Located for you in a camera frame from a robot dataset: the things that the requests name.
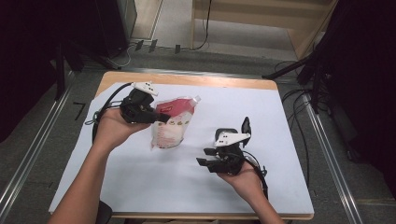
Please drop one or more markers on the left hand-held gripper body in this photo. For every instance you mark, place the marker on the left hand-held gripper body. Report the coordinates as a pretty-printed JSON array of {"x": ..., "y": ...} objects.
[{"x": 137, "y": 107}]

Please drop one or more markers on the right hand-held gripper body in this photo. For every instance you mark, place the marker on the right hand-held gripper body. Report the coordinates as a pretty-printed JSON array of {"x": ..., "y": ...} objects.
[{"x": 230, "y": 158}]

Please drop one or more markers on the red and white refill pouch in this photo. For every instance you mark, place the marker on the red and white refill pouch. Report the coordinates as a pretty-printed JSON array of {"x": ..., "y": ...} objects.
[{"x": 174, "y": 130}]

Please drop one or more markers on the white container with black lid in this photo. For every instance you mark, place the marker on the white container with black lid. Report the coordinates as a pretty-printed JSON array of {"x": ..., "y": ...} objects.
[{"x": 246, "y": 127}]

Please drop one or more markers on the person's right hand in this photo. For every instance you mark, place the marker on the person's right hand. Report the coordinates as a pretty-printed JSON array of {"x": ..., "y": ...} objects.
[{"x": 246, "y": 183}]

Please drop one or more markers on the person's left hand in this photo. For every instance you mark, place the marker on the person's left hand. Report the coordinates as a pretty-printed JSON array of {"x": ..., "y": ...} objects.
[{"x": 112, "y": 130}]

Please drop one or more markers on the wooden table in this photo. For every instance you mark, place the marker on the wooden table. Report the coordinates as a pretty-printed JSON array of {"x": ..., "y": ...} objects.
[{"x": 186, "y": 79}]

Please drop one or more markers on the white table sheet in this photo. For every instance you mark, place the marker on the white table sheet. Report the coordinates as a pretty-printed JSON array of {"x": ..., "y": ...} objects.
[{"x": 218, "y": 102}]

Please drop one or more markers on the black equipment cabinet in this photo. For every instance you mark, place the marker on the black equipment cabinet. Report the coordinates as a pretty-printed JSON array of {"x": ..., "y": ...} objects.
[{"x": 115, "y": 21}]

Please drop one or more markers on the black curtain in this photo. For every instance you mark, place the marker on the black curtain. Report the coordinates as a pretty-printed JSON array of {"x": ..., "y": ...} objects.
[
  {"x": 21, "y": 62},
  {"x": 367, "y": 77}
]

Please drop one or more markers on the metal floor rail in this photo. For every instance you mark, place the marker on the metal floor rail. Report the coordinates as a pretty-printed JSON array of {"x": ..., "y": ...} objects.
[
  {"x": 333, "y": 161},
  {"x": 34, "y": 146},
  {"x": 199, "y": 73}
]

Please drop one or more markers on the wooden shelf frame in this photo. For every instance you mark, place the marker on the wooden shelf frame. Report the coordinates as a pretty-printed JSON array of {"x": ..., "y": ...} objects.
[{"x": 308, "y": 34}]

